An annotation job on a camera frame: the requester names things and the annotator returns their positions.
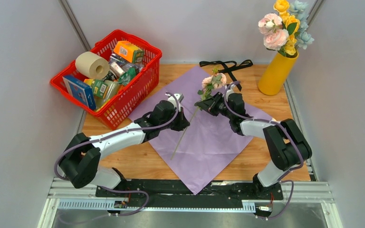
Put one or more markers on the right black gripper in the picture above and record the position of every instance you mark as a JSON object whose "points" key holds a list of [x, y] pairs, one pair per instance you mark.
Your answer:
{"points": [[210, 104]]}

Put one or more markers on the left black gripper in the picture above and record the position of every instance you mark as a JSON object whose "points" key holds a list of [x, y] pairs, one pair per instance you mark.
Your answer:
{"points": [[183, 123]]}

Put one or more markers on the black ribbon gold lettering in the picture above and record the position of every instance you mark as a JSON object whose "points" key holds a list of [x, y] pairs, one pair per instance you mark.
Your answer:
{"points": [[228, 66]]}

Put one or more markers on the purple wrapping paper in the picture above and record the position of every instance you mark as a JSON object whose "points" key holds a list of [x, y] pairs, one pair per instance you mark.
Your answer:
{"points": [[207, 146]]}

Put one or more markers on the pink artificial flower stem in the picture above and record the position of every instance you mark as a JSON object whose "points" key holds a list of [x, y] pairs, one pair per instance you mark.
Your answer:
{"points": [[275, 37]]}

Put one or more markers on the yellow artificial flower stem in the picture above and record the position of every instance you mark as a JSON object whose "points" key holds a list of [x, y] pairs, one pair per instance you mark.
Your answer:
{"points": [[290, 23]]}

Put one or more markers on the blue artificial flower stem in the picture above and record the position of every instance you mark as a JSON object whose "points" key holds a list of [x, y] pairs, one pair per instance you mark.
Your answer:
{"points": [[299, 10]]}

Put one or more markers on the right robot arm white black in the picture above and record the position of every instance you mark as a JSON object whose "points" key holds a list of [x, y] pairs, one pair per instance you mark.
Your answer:
{"points": [[288, 148]]}

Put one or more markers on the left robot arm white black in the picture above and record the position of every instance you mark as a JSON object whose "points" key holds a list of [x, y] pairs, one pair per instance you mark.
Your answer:
{"points": [[80, 163]]}

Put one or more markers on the yellow cylindrical vase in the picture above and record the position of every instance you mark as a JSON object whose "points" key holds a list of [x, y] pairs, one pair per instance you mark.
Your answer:
{"points": [[276, 74]]}

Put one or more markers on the green snack bag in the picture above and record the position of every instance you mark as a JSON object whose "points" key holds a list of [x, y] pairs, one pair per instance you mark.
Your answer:
{"points": [[127, 76]]}

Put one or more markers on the clear plastic bottle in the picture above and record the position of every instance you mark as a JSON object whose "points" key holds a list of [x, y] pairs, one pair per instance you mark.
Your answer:
{"points": [[111, 90]]}

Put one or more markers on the silver wrapped package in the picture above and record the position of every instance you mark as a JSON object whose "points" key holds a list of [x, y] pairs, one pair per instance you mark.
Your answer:
{"points": [[119, 65]]}

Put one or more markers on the green yellow packet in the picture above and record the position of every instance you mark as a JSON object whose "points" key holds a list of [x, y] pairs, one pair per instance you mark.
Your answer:
{"points": [[99, 88]]}

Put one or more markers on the orange green box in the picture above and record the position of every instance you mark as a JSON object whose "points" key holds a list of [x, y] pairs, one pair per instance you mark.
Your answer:
{"points": [[129, 51]]}

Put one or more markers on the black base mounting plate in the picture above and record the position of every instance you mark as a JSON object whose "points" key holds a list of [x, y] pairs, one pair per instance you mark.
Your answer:
{"points": [[174, 194]]}

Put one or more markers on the blue box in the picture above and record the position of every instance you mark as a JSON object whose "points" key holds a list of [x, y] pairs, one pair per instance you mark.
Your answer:
{"points": [[80, 91]]}

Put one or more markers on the brown toilet paper roll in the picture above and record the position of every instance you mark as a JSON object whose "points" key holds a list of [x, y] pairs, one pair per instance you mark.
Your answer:
{"points": [[92, 65]]}

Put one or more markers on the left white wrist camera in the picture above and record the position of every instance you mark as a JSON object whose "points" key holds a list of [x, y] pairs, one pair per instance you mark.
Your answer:
{"points": [[175, 99]]}

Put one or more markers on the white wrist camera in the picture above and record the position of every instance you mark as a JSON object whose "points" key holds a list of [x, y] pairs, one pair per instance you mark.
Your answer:
{"points": [[175, 99], [228, 91]]}

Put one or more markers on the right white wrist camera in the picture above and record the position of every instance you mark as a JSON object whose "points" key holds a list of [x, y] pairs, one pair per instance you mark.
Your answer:
{"points": [[228, 91]]}

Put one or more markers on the aluminium frame rail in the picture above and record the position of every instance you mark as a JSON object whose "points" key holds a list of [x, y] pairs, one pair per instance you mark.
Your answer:
{"points": [[62, 196]]}

